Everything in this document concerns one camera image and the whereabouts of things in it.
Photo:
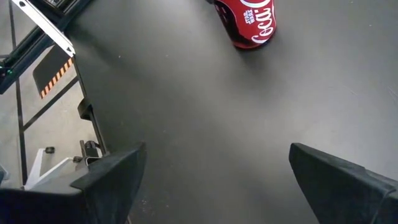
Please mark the silver metal strip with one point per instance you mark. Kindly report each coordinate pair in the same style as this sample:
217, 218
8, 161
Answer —
46, 26

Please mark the red Coca-Cola can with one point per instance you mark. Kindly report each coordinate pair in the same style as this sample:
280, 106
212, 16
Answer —
248, 21

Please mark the white stand leg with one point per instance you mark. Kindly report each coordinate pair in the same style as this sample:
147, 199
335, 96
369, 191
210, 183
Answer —
32, 174

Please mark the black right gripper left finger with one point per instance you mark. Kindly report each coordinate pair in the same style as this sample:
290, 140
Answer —
62, 205

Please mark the black hazard-striped plate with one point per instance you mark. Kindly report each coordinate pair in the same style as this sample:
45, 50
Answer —
49, 71

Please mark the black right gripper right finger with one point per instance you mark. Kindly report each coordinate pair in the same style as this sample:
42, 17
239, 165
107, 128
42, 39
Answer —
348, 199

